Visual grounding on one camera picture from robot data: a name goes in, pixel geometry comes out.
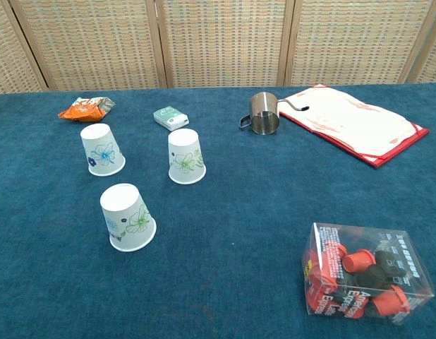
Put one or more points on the paper cup green blue flowers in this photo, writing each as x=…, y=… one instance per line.
x=124, y=212

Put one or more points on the paper cup green flower print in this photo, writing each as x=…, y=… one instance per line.
x=184, y=148

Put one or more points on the paper cup blue flower print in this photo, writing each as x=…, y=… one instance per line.
x=98, y=139

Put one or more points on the blue carpet table cover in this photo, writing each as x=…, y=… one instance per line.
x=239, y=197

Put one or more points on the green white tissue pack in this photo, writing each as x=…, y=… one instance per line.
x=168, y=116

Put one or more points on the stainless steel mug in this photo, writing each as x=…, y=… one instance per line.
x=264, y=106

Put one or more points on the woven wooden folding screen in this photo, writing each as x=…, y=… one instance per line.
x=221, y=42

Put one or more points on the red certificate folder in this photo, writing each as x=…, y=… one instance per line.
x=348, y=120

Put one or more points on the orange snack bag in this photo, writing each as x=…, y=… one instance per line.
x=82, y=112

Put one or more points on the red black packaged item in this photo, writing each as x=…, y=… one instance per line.
x=331, y=282

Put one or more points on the red coffee capsule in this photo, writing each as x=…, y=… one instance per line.
x=359, y=260
x=389, y=300

